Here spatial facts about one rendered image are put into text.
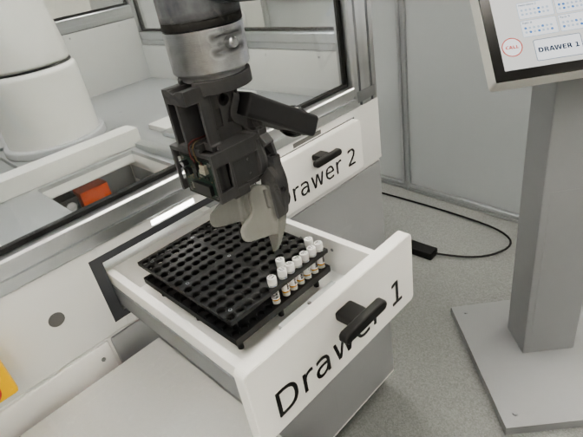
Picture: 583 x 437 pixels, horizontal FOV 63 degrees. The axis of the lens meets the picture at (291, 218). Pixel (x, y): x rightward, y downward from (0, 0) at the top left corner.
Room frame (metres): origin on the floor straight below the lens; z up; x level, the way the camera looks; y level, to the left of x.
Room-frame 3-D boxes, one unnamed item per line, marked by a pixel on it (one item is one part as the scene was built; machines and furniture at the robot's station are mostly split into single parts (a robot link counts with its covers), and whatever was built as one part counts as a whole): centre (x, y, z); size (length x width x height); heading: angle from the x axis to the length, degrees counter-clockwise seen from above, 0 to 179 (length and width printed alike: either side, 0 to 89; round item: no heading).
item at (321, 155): (0.84, -0.08, 0.91); 0.07 x 0.04 x 0.01; 131
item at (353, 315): (0.39, -0.05, 0.91); 0.07 x 0.04 x 0.01; 131
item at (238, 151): (0.47, 0.05, 1.11); 0.09 x 0.08 x 0.12; 130
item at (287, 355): (0.41, -0.03, 0.87); 0.29 x 0.02 x 0.11; 131
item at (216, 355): (0.57, 0.10, 0.86); 0.40 x 0.26 x 0.06; 41
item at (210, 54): (0.47, 0.05, 1.19); 0.08 x 0.08 x 0.05
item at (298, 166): (0.86, -0.06, 0.87); 0.29 x 0.02 x 0.11; 131
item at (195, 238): (0.57, 0.10, 0.87); 0.22 x 0.18 x 0.06; 41
